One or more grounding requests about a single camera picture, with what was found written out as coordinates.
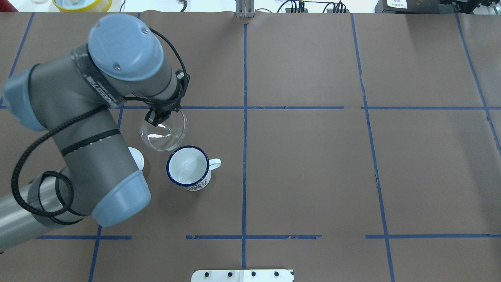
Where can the clear glass funnel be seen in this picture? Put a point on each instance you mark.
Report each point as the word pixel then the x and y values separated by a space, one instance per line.
pixel 168 135

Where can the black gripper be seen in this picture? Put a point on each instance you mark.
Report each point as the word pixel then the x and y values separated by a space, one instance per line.
pixel 155 117

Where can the white cup lid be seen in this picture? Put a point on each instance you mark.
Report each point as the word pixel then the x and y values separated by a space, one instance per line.
pixel 138 157

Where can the aluminium frame post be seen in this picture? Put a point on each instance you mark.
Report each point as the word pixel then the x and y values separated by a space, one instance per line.
pixel 245 8

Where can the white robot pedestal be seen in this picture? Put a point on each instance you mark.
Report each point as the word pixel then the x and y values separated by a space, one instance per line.
pixel 244 275

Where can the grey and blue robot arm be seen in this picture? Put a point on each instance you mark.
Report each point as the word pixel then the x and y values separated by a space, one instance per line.
pixel 82 166

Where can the yellow bowl with blue plate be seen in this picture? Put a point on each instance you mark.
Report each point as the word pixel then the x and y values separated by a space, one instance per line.
pixel 83 6

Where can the white enamel cup blue rim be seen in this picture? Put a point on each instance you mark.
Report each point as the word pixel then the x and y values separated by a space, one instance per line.
pixel 189 167

